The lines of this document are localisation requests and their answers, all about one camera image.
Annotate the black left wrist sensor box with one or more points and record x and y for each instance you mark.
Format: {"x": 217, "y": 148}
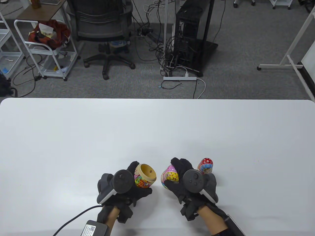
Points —
{"x": 94, "y": 228}

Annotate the white board panel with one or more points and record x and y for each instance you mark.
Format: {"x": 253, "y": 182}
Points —
{"x": 310, "y": 64}

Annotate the large pink doll top half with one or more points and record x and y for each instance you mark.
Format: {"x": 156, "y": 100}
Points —
{"x": 168, "y": 175}

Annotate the white power strip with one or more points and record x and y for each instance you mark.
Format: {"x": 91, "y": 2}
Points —
{"x": 179, "y": 78}

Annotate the person's right hand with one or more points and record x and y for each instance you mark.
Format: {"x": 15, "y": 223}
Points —
{"x": 179, "y": 169}

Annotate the white pole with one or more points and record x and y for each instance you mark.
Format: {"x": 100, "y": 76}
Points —
{"x": 165, "y": 36}

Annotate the person's left hand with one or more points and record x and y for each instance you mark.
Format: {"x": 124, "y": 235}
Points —
{"x": 139, "y": 193}

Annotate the red Russian doll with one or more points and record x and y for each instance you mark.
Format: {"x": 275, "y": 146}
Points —
{"x": 205, "y": 165}

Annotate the grey left hand controller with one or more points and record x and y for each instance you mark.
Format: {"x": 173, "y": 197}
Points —
{"x": 121, "y": 180}

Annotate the grey hand controller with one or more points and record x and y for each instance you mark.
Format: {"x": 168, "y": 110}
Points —
{"x": 193, "y": 179}
{"x": 121, "y": 180}

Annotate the red cloth bundle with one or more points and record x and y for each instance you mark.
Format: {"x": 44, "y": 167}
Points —
{"x": 59, "y": 30}

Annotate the white shelf cart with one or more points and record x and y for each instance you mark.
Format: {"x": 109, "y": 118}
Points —
{"x": 9, "y": 57}

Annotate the white cart base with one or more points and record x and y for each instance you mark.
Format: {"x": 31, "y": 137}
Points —
{"x": 280, "y": 3}

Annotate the brown jar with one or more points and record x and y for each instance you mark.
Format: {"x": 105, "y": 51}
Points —
{"x": 36, "y": 3}

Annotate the white crumpled paper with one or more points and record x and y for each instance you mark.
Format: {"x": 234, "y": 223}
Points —
{"x": 45, "y": 28}

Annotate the wooden side table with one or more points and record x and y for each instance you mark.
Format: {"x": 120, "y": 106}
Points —
{"x": 41, "y": 12}

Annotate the black chair base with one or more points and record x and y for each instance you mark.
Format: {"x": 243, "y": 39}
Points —
{"x": 235, "y": 4}

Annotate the person's left forearm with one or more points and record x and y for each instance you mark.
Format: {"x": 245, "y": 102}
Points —
{"x": 110, "y": 217}

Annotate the black right wrist sensor box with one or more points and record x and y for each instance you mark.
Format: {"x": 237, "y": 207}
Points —
{"x": 235, "y": 226}

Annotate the black computer tower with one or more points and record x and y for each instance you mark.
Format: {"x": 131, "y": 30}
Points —
{"x": 189, "y": 24}
{"x": 209, "y": 46}

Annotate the black office chair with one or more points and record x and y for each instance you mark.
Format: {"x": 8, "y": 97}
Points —
{"x": 98, "y": 22}

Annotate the black bag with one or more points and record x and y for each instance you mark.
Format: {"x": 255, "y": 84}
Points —
{"x": 3, "y": 86}

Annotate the person's right forearm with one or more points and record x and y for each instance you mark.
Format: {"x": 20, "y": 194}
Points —
{"x": 212, "y": 221}

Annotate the white stand frame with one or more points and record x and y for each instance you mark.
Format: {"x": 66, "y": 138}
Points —
{"x": 278, "y": 66}

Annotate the black wrist sensor box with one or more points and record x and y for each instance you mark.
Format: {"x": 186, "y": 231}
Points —
{"x": 94, "y": 228}
{"x": 235, "y": 226}

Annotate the large pink Russian doll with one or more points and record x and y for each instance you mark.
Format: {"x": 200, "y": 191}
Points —
{"x": 146, "y": 174}

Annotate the grey right hand controller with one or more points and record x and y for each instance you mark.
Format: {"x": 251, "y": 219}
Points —
{"x": 193, "y": 179}

